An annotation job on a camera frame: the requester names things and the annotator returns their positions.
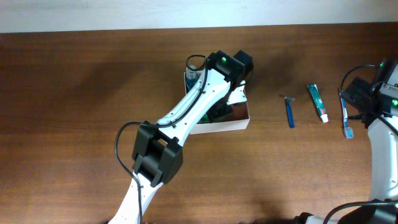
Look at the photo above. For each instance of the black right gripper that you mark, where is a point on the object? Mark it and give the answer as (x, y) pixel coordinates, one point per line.
(353, 91)

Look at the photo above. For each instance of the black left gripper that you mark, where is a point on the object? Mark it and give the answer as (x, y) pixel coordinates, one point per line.
(221, 112)

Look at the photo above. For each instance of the blue white toothbrush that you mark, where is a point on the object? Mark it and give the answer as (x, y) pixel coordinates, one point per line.
(347, 131)

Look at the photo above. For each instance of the blue mouthwash bottle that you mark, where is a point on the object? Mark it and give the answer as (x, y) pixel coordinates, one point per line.
(190, 77)

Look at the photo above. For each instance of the white cardboard box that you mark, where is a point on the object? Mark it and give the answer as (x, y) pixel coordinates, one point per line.
(230, 124)

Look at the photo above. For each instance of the green toothpaste tube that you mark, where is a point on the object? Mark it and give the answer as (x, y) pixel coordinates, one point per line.
(318, 102)

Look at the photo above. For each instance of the blue disposable razor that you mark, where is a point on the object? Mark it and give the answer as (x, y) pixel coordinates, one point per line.
(289, 111)

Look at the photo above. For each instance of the green white soap box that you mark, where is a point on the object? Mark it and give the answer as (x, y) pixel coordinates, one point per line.
(205, 119)

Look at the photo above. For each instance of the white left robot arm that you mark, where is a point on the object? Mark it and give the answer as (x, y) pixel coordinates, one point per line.
(158, 147)

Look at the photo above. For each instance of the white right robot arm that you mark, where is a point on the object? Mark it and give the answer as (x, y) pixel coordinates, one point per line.
(382, 204)

